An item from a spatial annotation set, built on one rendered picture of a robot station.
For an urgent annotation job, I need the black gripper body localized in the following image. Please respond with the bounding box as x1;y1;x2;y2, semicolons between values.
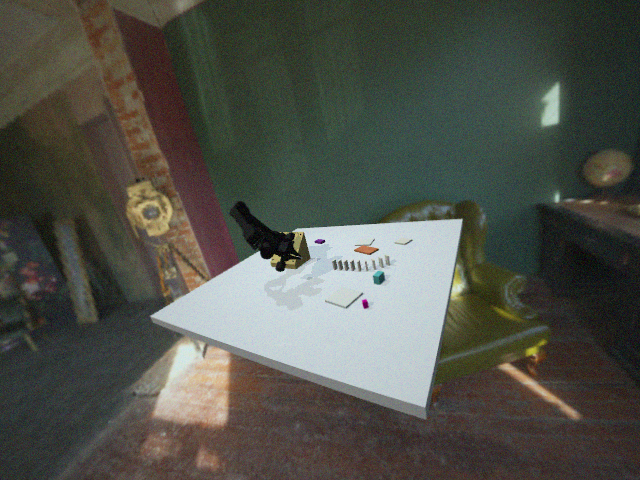
273;232;295;272

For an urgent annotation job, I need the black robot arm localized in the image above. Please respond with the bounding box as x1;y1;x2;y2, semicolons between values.
229;201;294;259

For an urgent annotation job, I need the teal cube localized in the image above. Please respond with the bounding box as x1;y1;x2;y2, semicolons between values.
373;271;385;285

